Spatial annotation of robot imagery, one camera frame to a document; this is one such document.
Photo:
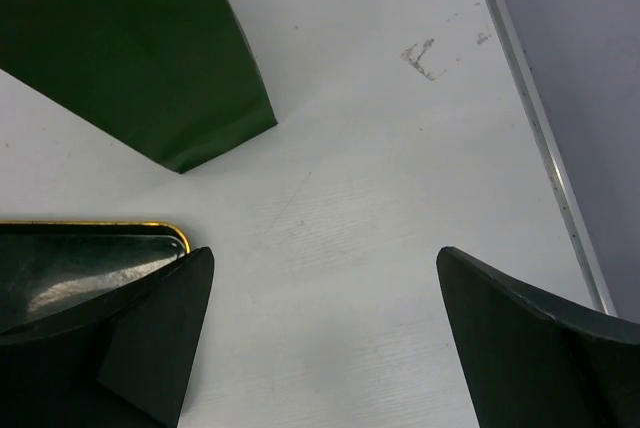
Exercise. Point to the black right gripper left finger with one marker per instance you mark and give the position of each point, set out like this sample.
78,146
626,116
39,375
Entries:
122,359

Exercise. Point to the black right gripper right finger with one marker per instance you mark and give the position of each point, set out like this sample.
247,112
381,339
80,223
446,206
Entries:
534,359

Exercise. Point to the green paper bag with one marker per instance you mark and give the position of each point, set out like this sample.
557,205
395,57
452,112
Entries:
175,80

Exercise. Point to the dark green tray gold rim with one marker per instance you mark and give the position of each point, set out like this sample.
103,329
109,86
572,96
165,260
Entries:
49,266

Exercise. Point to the aluminium table edge rail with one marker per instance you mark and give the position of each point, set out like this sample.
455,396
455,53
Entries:
552,160

